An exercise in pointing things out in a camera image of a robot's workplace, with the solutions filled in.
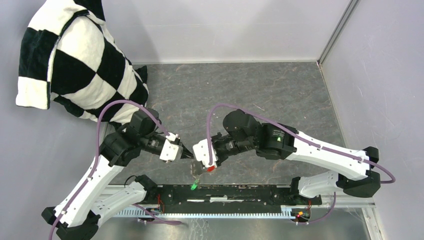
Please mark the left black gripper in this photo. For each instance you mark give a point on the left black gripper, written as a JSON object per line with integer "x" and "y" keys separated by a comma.
{"x": 186, "y": 153}

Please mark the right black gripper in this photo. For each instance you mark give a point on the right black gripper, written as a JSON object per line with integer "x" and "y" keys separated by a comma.
{"x": 219, "y": 158}

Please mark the metal key holder red handle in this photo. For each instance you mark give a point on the metal key holder red handle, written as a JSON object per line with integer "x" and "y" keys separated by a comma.
{"x": 197, "y": 168}

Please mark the key with green tag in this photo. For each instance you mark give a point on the key with green tag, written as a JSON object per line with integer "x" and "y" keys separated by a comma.
{"x": 194, "y": 185}

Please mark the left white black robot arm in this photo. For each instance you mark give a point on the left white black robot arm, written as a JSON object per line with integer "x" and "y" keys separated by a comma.
{"x": 81, "y": 214}

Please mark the black white checkered cloth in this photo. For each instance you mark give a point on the black white checkered cloth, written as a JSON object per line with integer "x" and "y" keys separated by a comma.
{"x": 68, "y": 56}

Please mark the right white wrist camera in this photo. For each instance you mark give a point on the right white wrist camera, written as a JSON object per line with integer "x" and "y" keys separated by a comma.
{"x": 205, "y": 154}

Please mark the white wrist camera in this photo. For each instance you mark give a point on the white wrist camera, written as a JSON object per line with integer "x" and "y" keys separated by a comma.
{"x": 172, "y": 149}
{"x": 205, "y": 154}

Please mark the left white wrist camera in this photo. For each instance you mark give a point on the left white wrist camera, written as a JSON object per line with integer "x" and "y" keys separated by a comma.
{"x": 172, "y": 149}

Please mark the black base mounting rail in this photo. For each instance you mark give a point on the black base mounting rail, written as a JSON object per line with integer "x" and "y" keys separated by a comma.
{"x": 225, "y": 199}

